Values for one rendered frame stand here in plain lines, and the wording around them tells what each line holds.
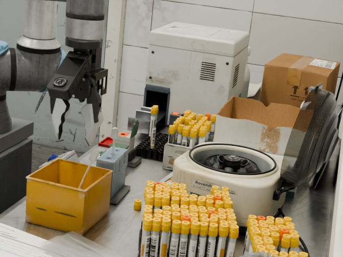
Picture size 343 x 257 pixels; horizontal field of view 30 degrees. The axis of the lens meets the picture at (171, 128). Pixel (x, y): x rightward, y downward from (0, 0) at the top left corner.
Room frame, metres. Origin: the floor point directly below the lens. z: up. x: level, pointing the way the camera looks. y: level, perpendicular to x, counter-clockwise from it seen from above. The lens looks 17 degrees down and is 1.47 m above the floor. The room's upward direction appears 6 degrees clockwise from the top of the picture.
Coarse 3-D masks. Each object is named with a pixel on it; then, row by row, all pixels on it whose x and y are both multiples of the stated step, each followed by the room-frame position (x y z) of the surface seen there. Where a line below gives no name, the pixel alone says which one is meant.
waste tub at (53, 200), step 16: (64, 160) 1.31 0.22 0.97; (32, 176) 1.21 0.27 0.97; (48, 176) 1.27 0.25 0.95; (64, 176) 1.31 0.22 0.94; (80, 176) 1.29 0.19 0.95; (96, 176) 1.28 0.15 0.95; (32, 192) 1.19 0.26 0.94; (48, 192) 1.17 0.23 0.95; (64, 192) 1.16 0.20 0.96; (80, 192) 1.15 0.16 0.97; (96, 192) 1.20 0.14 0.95; (32, 208) 1.18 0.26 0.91; (48, 208) 1.17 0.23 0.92; (64, 208) 1.16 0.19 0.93; (80, 208) 1.15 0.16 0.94; (96, 208) 1.21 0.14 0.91; (48, 224) 1.17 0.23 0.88; (64, 224) 1.16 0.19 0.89; (80, 224) 1.15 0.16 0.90
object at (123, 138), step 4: (124, 132) 1.62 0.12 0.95; (120, 136) 1.58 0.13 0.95; (124, 136) 1.59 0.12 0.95; (128, 136) 1.59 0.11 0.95; (116, 140) 1.59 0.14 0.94; (120, 140) 1.58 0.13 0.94; (124, 140) 1.58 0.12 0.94; (128, 140) 1.58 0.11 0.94; (132, 140) 1.60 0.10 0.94; (124, 144) 1.58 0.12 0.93; (128, 144) 1.58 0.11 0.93; (132, 144) 1.60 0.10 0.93; (132, 148) 1.60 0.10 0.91
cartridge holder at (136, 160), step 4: (132, 152) 1.59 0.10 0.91; (128, 156) 1.57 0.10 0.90; (132, 156) 1.60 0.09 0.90; (136, 156) 1.62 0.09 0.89; (128, 160) 1.57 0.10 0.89; (132, 160) 1.58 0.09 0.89; (136, 160) 1.59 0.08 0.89; (140, 160) 1.61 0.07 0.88; (128, 164) 1.57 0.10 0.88; (132, 164) 1.57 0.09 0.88; (136, 164) 1.58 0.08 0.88
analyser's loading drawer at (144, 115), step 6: (144, 108) 1.92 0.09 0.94; (150, 108) 1.91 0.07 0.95; (138, 114) 1.87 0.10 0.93; (144, 114) 1.87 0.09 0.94; (150, 114) 1.86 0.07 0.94; (162, 114) 1.97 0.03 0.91; (132, 120) 1.82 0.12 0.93; (138, 120) 1.81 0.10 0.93; (144, 120) 1.81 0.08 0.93; (150, 120) 1.86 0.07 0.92; (132, 126) 1.82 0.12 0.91; (138, 126) 1.81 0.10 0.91; (144, 126) 1.81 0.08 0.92; (144, 132) 1.81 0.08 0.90
